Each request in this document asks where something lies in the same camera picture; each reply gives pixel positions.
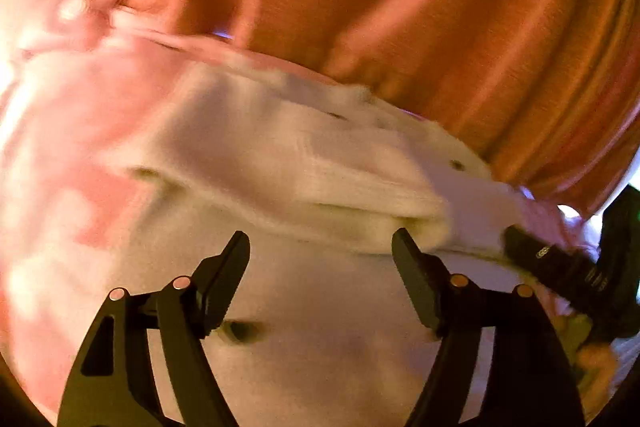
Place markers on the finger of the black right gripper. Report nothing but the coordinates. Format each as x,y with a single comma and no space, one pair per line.
570,276

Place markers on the orange curtain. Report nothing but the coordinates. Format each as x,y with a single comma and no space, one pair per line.
545,91

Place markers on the white sweater with black hearts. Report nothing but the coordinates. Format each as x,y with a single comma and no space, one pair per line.
319,177

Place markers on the pink patterned blanket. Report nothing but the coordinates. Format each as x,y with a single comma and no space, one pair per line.
61,204

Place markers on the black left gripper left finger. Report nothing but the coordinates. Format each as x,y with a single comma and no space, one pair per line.
112,383

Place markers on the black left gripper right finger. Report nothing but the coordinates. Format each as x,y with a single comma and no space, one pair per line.
530,382

